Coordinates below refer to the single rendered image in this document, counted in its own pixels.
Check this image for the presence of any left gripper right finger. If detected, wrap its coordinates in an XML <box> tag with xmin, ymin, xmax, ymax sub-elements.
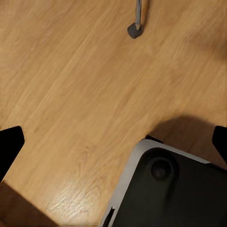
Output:
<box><xmin>212</xmin><ymin>126</ymin><xmax>227</xmax><ymax>164</ymax></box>

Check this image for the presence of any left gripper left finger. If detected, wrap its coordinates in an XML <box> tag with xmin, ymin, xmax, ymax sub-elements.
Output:
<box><xmin>0</xmin><ymin>126</ymin><xmax>25</xmax><ymax>182</ymax></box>

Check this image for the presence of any swivel chair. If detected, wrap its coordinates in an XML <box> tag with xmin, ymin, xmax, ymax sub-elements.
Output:
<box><xmin>127</xmin><ymin>0</ymin><xmax>142</xmax><ymax>39</ymax></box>

